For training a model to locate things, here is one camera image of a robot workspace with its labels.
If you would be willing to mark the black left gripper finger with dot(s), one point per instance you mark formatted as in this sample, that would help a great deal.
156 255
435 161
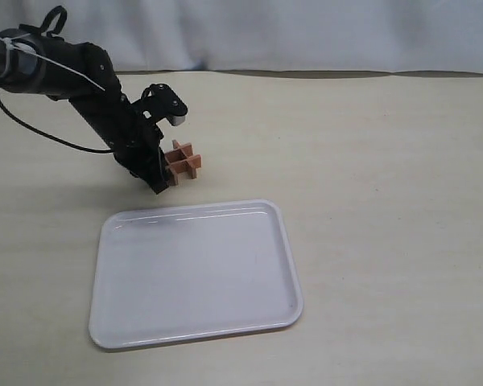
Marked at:
159 177

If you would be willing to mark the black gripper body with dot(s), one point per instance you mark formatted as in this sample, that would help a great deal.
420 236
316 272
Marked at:
133 137

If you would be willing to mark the wooden notched piece two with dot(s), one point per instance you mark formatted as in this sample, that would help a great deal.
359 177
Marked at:
188 165

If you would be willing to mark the wooden notched piece three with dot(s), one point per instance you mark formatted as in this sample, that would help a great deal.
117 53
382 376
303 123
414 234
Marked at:
173 170

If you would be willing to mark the wooden notched piece one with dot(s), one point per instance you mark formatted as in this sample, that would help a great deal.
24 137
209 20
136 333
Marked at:
180 152

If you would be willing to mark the wooden notched piece four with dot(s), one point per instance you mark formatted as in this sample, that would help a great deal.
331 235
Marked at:
188 161

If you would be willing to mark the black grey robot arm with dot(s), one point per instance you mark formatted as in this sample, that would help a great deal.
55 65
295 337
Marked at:
94 109

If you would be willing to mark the white plastic tray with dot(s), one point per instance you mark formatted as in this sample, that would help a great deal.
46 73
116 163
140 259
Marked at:
178 274

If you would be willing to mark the white zip tie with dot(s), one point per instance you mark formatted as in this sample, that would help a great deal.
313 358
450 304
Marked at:
47 65

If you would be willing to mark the white backdrop cloth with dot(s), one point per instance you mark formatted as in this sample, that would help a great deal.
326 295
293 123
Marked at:
372 36

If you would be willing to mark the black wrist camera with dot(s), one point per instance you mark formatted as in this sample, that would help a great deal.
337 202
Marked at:
160 102

